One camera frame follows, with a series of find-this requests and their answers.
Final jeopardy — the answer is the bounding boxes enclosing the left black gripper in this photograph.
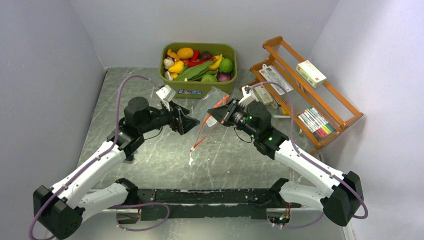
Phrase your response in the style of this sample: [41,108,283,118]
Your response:
[139,98,200,135]

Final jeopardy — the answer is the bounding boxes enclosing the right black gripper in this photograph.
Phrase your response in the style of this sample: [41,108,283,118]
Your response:
[207,97,258,139]

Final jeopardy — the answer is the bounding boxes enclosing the clear zip top bag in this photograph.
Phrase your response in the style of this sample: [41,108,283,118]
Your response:
[189,87,230,155]

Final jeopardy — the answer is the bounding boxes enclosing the green custard apple toy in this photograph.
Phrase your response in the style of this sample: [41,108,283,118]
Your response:
[219,58,234,74]

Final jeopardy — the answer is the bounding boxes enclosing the red chili pepper toy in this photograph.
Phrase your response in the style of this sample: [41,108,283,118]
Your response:
[187,57,215,68]

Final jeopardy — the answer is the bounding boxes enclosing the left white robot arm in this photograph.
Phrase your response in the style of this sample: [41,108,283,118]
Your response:
[33,96,200,240]

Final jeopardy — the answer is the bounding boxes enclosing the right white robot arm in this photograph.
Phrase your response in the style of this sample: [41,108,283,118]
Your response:
[207,99,364,227]

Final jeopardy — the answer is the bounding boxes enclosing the purple onion toy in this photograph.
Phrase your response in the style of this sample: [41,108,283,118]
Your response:
[217,72,232,83]

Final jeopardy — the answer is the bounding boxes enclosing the green round cabbage toy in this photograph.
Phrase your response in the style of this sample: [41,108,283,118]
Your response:
[201,74,218,83]

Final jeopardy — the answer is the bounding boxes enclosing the small white packaged item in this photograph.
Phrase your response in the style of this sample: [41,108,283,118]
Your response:
[254,85,279,109]

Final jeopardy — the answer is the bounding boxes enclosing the green leafy vegetable toy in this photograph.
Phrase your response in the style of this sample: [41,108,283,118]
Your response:
[173,60,213,81]

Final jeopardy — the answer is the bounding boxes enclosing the yellow banana toy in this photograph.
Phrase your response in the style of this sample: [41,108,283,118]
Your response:
[208,54,223,71]

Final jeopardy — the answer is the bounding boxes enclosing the green plastic bin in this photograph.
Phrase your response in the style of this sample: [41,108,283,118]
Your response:
[159,42,238,99]

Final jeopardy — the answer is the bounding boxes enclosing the dark purple fruit toy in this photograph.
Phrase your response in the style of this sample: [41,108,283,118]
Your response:
[199,51,212,61]

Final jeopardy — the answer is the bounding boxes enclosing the small red chili toy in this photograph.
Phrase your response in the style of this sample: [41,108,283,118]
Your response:
[190,50,200,62]

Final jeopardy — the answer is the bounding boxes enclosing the white garlic toy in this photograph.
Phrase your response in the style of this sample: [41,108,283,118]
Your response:
[163,57,175,69]

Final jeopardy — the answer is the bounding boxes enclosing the white packaged card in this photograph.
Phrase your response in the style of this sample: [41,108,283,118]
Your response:
[259,64,293,93]

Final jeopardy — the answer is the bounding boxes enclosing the orange wooden rack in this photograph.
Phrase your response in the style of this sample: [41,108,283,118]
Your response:
[249,36,364,155]

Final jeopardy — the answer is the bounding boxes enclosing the white green box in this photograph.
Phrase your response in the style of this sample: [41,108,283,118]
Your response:
[295,60,327,88]

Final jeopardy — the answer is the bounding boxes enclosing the colour marker pen set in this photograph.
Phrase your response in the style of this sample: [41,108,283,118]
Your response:
[297,106,336,141]

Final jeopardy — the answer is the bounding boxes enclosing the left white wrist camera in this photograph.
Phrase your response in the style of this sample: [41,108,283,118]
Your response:
[156,85,176,103]

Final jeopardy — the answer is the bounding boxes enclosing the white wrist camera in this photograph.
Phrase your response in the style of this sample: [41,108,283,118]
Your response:
[156,85,176,103]
[238,85,258,108]

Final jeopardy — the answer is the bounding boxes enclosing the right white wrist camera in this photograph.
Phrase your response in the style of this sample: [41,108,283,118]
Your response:
[238,85,258,108]

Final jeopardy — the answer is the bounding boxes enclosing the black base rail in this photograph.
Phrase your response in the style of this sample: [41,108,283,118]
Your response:
[117,178,301,221]

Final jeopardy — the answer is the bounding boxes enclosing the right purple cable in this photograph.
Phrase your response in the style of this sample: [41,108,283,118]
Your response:
[246,81,369,230]

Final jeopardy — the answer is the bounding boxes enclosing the purple cable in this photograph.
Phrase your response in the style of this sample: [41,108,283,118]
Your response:
[28,74,171,240]
[246,81,369,230]

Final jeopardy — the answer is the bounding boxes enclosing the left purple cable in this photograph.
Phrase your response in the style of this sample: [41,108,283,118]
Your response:
[28,74,171,240]

